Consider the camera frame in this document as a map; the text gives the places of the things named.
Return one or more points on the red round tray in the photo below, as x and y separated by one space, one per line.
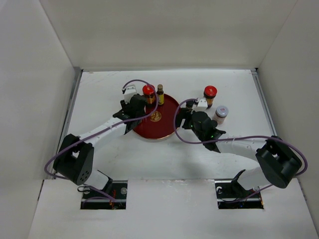
160 124

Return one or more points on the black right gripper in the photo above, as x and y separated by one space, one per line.
184 113

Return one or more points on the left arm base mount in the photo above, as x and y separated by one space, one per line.
112 197

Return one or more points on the white lid seasoning jar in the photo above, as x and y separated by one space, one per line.
221 113

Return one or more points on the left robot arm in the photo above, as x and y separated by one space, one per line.
76 164

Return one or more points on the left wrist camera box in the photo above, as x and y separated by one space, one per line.
128 92

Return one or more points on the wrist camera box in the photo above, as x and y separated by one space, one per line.
128 92
200 105

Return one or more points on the yellow label oil bottle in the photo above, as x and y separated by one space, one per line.
160 94

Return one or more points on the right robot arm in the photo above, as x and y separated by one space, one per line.
277 163

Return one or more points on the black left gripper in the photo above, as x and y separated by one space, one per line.
124 105

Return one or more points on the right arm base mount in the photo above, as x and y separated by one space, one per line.
231 195

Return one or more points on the black cap pepper bottle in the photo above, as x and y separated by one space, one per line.
189 105

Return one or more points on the red lid sauce jar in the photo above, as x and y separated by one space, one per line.
149 94

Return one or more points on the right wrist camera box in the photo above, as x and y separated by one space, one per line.
200 105

